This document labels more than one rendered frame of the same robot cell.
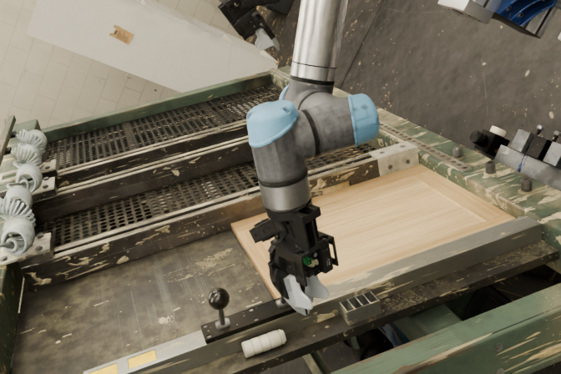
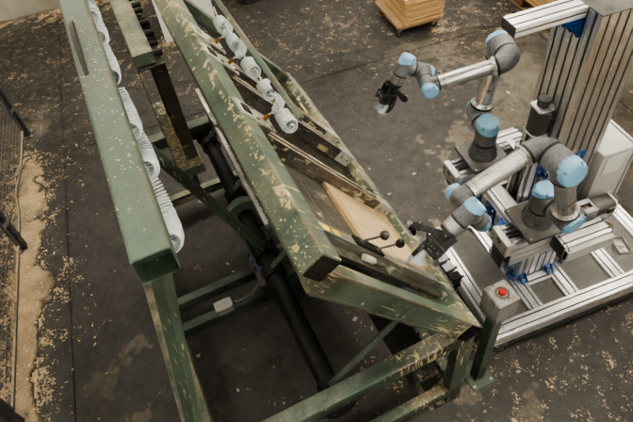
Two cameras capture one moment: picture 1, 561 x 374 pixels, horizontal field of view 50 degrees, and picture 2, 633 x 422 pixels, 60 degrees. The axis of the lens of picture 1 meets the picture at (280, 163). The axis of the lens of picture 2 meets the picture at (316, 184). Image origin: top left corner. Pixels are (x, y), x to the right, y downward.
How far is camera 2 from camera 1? 165 cm
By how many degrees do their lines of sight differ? 33
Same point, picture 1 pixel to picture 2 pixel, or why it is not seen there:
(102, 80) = not seen: outside the picture
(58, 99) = not seen: outside the picture
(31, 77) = not seen: outside the picture
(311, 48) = (484, 186)
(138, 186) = (262, 107)
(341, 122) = (486, 222)
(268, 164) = (466, 219)
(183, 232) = (310, 169)
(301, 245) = (444, 247)
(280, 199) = (456, 230)
